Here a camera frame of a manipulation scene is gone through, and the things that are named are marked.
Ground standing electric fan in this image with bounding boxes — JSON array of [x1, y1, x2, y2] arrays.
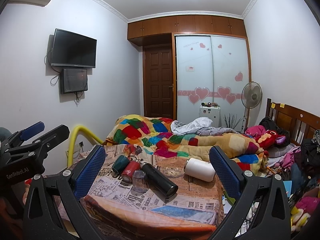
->
[[241, 81, 263, 133]]

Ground colourful patchwork blanket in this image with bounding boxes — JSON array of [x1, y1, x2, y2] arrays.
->
[[103, 114, 268, 175]]

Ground wall-mounted black television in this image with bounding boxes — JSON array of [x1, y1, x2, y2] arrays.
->
[[50, 29, 97, 68]]

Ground clear glass cup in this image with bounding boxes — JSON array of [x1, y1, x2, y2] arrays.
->
[[132, 170, 149, 193]]

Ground yellow padded bed rail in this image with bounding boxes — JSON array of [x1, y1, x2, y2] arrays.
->
[[67, 125, 104, 168]]

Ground newspaper print cloth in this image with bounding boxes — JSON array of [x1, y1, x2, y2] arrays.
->
[[80, 145, 224, 239]]

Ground brown wooden door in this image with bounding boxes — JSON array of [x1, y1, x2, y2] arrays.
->
[[143, 44, 174, 119]]

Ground wooden bed headboard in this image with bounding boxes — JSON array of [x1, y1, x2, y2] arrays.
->
[[266, 98, 320, 145]]

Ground red plush toy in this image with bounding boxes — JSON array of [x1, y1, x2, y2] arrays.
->
[[255, 130, 286, 150]]

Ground dark green ceramic cup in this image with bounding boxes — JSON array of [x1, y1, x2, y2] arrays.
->
[[112, 155, 131, 174]]

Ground white grey crumpled cloth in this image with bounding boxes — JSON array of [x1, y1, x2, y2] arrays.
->
[[170, 117, 238, 137]]

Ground red insulated cup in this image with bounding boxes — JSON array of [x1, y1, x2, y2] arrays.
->
[[121, 160, 140, 183]]

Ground white sliding wardrobe with hearts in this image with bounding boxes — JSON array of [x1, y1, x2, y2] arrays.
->
[[175, 35, 250, 127]]

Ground brown overhead cabinets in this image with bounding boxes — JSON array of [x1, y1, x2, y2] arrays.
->
[[127, 15, 247, 46]]

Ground small black wall monitor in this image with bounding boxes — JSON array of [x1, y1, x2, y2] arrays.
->
[[60, 68, 88, 94]]

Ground glass ashtray dish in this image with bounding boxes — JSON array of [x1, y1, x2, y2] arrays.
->
[[159, 166, 184, 178]]

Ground dry twig decoration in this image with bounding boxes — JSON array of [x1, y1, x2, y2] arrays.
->
[[223, 113, 243, 130]]

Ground black thermos bottle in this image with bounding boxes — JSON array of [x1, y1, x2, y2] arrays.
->
[[142, 163, 178, 198]]

